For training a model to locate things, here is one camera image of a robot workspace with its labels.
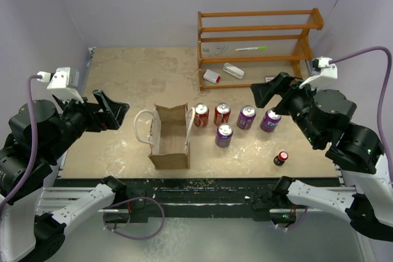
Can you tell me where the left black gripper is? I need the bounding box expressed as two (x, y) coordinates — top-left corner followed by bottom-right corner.
(45, 88), (130, 160)

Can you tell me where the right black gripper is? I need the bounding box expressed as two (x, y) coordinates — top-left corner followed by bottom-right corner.
(249, 71), (321, 144)

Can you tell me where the purple Fanta can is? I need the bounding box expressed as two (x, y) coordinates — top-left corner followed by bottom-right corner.
(260, 109), (282, 133)
(215, 123), (233, 148)
(237, 105), (256, 129)

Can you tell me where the red cola can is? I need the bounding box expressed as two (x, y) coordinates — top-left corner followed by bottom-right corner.
(194, 103), (209, 128)
(214, 102), (231, 126)

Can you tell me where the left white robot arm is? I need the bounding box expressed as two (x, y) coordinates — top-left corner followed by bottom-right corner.
(1, 90), (130, 261)

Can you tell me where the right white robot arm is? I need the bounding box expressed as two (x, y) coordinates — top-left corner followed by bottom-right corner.
(251, 72), (392, 242)

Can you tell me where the white stapler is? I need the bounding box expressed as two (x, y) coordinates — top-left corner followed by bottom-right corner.
(223, 63), (244, 79)

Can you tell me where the orange wooden shelf rack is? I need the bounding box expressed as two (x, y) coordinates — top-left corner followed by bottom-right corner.
(197, 8), (324, 90)

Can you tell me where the white and red box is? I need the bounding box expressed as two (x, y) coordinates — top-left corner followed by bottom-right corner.
(203, 69), (221, 84)

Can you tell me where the dark bottle with red cap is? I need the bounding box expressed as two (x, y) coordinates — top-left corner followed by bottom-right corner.
(273, 151), (289, 166)

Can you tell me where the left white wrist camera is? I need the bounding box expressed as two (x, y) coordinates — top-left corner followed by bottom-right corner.
(37, 67), (84, 103)

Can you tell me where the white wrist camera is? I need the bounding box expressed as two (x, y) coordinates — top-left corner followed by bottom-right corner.
(299, 56), (338, 90)
(37, 67), (84, 103)

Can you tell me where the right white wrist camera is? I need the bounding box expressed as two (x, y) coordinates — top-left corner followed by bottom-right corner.
(299, 56), (338, 90)

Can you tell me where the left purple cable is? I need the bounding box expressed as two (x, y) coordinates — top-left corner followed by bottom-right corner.
(0, 73), (166, 240)

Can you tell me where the purple cable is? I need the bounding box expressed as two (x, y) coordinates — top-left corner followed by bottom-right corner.
(270, 46), (393, 232)
(0, 73), (166, 240)

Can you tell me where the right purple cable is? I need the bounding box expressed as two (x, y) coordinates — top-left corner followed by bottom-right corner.
(270, 46), (393, 232)

